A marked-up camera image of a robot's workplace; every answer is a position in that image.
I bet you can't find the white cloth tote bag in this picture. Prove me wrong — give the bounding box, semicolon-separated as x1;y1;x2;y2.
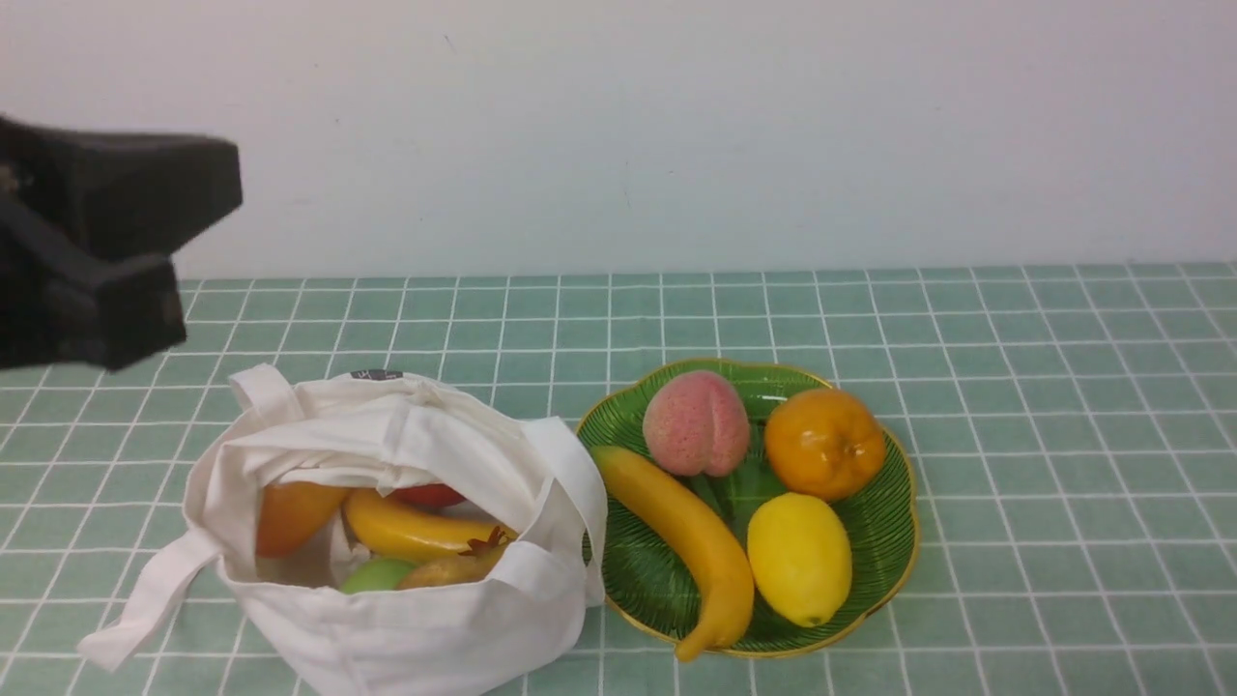
75;362;607;695

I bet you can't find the pink peach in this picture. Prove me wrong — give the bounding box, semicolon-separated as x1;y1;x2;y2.
644;370;751;478

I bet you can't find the yellow banana in bag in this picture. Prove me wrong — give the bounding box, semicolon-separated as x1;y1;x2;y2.
343;490;517;564

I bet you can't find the brown pear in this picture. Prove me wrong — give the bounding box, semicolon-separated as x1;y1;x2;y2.
396;546;506;591

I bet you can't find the green apple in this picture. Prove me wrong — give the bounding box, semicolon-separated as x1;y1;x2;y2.
336;558;418;595

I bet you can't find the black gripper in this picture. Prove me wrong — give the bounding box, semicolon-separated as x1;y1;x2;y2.
1;116;244;373

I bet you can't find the yellow banana on plate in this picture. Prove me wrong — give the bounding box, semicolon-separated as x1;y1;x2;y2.
590;446;756;661

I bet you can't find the red apple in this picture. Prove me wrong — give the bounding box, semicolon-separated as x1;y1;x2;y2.
390;483;468;509

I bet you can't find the orange tangerine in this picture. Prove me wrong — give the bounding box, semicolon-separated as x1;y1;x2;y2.
763;388;884;502

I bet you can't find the yellow lemon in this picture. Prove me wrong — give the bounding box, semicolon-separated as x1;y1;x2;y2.
746;492;854;628

